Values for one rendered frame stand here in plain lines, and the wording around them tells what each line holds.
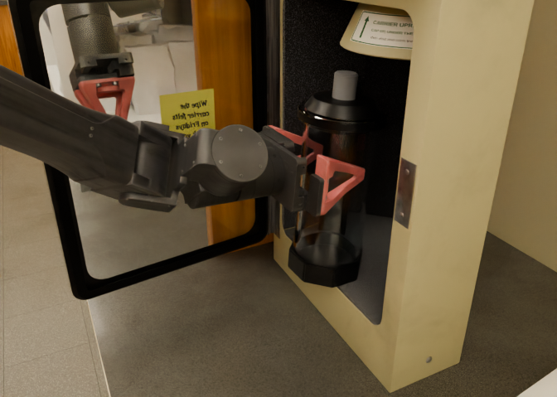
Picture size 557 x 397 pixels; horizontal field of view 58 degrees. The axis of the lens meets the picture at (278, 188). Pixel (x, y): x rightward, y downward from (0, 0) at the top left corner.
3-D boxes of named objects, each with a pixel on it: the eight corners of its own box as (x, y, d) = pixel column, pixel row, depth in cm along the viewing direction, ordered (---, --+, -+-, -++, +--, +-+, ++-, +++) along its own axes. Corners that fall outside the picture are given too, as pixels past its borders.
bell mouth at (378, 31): (423, 30, 70) (428, -13, 68) (531, 52, 56) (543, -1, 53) (312, 40, 63) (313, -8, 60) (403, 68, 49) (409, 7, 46)
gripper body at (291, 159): (268, 130, 63) (212, 135, 60) (312, 157, 55) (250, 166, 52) (264, 177, 66) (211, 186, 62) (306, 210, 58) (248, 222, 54)
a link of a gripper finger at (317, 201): (343, 134, 63) (278, 142, 59) (380, 153, 57) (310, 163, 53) (336, 184, 66) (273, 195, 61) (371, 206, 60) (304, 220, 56)
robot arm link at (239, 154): (127, 128, 55) (115, 204, 53) (148, 83, 45) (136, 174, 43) (230, 150, 60) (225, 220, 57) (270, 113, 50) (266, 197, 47)
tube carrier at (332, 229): (333, 233, 77) (351, 94, 68) (380, 269, 68) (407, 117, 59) (272, 249, 72) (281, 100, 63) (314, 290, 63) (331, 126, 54)
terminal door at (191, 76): (268, 239, 82) (265, -27, 65) (74, 304, 67) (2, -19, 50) (265, 237, 83) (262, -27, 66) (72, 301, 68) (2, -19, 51)
